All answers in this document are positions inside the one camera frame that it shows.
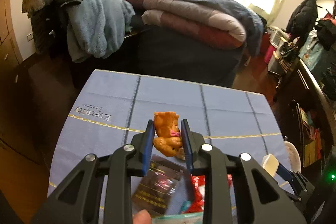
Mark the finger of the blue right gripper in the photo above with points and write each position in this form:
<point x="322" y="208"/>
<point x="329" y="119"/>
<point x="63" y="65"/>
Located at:
<point x="284" y="173"/>

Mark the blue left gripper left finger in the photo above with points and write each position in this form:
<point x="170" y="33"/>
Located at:
<point x="147" y="146"/>

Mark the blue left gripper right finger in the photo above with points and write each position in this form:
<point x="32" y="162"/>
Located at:
<point x="185" y="130"/>

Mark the orange toy bear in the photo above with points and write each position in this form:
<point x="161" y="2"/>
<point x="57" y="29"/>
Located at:
<point x="168" y="141"/>

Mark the red snack bag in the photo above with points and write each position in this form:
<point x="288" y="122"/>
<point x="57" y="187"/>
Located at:
<point x="197" y="205"/>

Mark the dark foil wrapper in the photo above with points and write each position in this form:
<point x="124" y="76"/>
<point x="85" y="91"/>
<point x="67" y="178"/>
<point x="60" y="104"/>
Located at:
<point x="163" y="190"/>

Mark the teal tissue packet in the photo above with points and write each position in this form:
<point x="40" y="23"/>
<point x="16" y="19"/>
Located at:
<point x="191" y="213"/>

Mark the left hand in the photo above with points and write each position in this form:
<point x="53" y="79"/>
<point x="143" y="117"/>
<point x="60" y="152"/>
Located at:
<point x="142" y="217"/>

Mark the blue checked tablecloth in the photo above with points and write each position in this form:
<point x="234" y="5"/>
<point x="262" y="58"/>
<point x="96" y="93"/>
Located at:
<point x="100" y="150"/>

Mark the dark wooden dresser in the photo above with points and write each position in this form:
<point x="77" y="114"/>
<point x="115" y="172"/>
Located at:
<point x="304" y="115"/>

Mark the pink and red comforter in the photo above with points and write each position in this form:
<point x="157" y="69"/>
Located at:
<point x="211" y="26"/>

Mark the light blue fleece blanket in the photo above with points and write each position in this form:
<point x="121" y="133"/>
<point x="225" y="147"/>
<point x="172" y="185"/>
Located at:
<point x="97" y="28"/>

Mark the black hanging jacket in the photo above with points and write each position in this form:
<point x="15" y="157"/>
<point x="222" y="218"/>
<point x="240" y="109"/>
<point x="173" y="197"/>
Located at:
<point x="303" y="19"/>

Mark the wooden wardrobe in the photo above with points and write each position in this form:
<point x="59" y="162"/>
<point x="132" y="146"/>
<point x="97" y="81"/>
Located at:
<point x="10" y="54"/>

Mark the bed with dark frame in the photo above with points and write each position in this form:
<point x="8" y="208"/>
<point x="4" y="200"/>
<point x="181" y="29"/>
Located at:
<point x="159" y="51"/>

